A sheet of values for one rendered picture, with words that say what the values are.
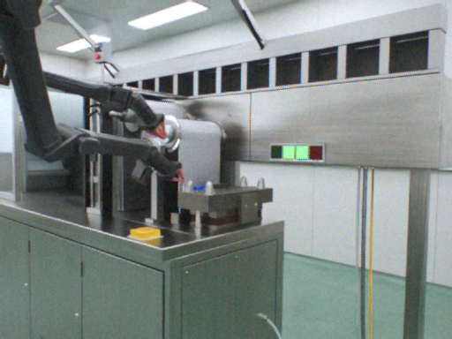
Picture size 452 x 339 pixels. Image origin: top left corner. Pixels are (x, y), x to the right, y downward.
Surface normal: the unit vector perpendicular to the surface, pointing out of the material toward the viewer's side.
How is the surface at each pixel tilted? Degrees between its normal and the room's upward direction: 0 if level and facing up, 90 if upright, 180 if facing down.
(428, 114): 90
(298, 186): 90
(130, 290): 90
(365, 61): 90
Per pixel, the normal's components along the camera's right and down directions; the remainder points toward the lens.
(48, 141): 0.85, 0.25
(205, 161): 0.75, 0.05
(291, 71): -0.66, 0.03
